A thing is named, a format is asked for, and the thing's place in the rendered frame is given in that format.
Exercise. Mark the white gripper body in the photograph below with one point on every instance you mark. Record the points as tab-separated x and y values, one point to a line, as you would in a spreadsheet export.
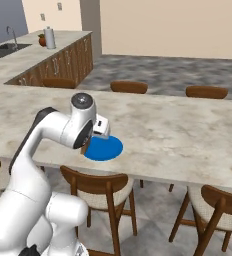
102	134

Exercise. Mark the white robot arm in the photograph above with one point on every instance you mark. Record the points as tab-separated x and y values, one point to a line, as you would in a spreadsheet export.
28	186

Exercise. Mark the blue round plate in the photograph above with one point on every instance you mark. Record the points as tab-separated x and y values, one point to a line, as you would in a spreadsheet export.
104	150

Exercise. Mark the small brown block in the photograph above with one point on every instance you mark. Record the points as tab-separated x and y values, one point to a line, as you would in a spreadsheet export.
84	150

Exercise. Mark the wooden cupboard run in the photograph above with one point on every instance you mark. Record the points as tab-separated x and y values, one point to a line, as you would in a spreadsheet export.
68	61

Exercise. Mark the white paper towel roll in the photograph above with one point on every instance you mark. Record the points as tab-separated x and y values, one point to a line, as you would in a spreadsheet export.
49	38

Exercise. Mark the dark steel sink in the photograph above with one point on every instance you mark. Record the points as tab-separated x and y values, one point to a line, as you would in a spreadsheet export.
3	50

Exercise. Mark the silver tap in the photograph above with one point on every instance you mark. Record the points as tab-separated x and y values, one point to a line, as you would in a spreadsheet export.
13	35

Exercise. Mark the grey wall socket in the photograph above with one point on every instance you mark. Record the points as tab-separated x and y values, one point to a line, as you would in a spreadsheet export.
42	16
59	6

